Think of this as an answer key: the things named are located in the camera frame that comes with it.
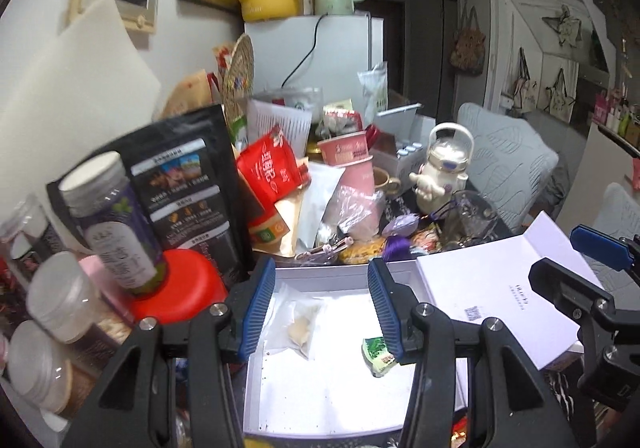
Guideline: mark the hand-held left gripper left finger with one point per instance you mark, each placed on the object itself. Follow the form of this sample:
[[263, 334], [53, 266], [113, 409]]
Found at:
[[257, 308]]

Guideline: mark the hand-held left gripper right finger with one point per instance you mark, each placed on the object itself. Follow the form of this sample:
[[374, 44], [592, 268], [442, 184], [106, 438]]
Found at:
[[385, 313]]

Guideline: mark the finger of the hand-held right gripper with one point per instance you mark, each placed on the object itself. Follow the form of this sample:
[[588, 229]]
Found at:
[[600, 243], [565, 283]]

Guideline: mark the white flip-lid box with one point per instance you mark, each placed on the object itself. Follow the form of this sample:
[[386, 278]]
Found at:
[[500, 288]]

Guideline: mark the grey leaf-pattern chair cushion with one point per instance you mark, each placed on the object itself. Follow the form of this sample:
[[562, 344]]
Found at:
[[505, 163], [622, 213]]

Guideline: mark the small green packet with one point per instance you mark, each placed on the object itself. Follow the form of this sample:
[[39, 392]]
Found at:
[[377, 358]]

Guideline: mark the small clear snack packet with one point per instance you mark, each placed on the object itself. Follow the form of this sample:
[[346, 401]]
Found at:
[[300, 328]]

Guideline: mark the red yellow snack packet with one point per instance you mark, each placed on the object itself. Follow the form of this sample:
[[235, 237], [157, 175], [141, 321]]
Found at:
[[361, 250]]

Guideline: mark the red plastic jar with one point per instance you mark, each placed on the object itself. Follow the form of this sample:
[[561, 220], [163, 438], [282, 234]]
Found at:
[[190, 278]]

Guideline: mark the red yellow box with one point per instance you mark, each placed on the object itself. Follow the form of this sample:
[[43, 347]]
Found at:
[[272, 233]]

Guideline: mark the small clear plastic tubes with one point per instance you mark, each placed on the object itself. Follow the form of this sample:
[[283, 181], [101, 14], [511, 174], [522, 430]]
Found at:
[[325, 248]]

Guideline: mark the crumpled clear plastic bag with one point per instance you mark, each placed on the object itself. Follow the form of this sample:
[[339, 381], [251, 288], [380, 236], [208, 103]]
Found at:
[[352, 210]]

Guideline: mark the glass pitcher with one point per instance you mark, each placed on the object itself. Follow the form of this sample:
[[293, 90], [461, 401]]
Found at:
[[467, 223]]

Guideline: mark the plain white pouch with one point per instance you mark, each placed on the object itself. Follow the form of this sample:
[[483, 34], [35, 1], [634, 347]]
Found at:
[[320, 200]]

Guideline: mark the row of shelf bottles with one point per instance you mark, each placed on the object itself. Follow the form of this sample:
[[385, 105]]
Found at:
[[617, 115]]

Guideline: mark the beige mug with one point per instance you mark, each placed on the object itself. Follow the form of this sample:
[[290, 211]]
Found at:
[[385, 183]]

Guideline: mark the tall pink paper cup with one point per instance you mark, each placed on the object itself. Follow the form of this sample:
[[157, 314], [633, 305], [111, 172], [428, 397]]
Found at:
[[360, 180]]

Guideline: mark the black stand-up pouch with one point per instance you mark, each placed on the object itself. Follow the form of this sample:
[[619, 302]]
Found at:
[[195, 188]]

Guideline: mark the red snack bag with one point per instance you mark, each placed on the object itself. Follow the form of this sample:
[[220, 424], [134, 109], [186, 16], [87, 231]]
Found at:
[[267, 168]]

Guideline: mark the white character water bottle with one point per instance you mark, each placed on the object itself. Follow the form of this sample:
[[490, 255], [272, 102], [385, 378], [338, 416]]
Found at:
[[442, 168]]

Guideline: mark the purple label bottle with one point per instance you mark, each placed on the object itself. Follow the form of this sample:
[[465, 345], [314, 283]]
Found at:
[[117, 228]]

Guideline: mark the pink paper bowl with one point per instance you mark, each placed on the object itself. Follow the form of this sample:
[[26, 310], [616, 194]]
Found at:
[[345, 148]]

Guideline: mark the hanging white bag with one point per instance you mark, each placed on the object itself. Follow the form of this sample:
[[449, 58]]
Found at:
[[525, 88]]

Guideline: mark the white printed leaflet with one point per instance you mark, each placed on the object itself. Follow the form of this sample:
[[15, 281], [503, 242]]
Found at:
[[277, 125]]

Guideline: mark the grey cardboard box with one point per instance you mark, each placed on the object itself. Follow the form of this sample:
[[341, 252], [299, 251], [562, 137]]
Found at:
[[400, 128]]

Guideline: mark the clear jar with white lid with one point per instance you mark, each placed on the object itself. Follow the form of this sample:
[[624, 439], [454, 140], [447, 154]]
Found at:
[[62, 298], [40, 368]]

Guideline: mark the clear plastic container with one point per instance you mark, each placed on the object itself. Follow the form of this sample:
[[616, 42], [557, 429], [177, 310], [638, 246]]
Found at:
[[295, 100]]

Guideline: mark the beige snack bag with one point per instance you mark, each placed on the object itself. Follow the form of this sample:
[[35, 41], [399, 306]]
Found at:
[[187, 95]]

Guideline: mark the white green foil pouch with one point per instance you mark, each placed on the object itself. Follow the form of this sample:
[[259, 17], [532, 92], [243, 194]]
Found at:
[[375, 88]]

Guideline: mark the round woven mat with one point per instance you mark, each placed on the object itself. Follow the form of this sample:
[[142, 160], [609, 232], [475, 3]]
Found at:
[[239, 78]]

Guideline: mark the hanging patterned tote bag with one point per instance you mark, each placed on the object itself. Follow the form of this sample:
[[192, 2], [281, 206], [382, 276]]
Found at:
[[467, 48]]

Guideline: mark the dark label bottle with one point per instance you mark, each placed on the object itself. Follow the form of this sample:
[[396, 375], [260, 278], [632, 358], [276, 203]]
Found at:
[[25, 233]]

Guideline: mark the white fridge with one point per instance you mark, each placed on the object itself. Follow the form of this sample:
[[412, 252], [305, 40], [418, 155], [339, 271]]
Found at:
[[345, 48]]

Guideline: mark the white foam board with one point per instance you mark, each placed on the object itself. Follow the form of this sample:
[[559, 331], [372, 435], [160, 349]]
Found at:
[[75, 88]]

